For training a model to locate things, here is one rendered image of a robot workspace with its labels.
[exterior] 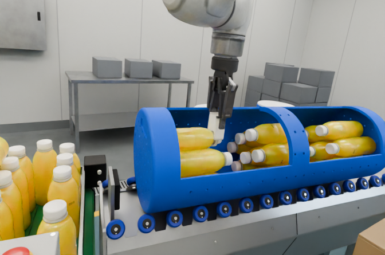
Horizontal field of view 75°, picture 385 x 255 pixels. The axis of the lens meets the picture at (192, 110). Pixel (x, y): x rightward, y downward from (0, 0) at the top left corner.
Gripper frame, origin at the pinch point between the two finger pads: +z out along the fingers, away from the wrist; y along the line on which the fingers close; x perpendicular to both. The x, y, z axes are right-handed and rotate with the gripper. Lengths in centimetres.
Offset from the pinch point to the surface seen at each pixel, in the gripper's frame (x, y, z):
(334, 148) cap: -44.8, -6.0, 7.5
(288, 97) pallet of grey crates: -261, 243, 44
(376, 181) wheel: -68, -10, 21
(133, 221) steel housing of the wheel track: 23.8, -3.5, 25.8
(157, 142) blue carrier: 20.2, -9.9, 0.0
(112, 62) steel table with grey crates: 9, 263, 9
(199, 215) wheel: 7.1, -10.1, 21.9
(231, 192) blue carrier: -0.5, -12.4, 14.4
